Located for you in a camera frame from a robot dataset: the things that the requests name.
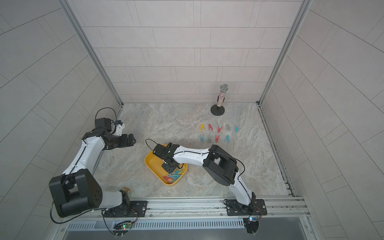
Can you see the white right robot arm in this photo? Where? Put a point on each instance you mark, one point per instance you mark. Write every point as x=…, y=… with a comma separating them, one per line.
x=220, y=165

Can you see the yellow plastic storage box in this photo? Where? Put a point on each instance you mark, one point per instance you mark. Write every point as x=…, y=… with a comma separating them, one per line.
x=166, y=174

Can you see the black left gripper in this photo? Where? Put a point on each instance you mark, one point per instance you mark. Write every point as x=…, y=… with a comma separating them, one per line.
x=124, y=142

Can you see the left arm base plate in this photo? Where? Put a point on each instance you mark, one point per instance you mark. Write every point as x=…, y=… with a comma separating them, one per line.
x=136, y=209

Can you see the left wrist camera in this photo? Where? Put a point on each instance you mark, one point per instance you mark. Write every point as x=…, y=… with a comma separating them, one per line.
x=104, y=123

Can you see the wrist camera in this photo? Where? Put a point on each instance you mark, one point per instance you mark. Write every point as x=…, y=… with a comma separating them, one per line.
x=162, y=151
x=104, y=123

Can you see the glittery stand with black base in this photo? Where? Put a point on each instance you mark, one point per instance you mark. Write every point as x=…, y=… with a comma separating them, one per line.
x=218, y=108

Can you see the aluminium front rail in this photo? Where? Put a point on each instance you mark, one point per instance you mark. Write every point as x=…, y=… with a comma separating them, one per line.
x=215, y=208

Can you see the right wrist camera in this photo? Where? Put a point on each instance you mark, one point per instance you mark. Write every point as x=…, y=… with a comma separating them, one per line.
x=162, y=151

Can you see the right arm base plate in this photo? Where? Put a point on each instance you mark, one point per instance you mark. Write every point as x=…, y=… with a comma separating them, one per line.
x=246, y=207

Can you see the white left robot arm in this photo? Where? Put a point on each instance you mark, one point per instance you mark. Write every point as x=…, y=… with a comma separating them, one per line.
x=76, y=190

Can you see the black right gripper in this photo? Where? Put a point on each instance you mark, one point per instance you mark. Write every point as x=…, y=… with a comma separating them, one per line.
x=166, y=167

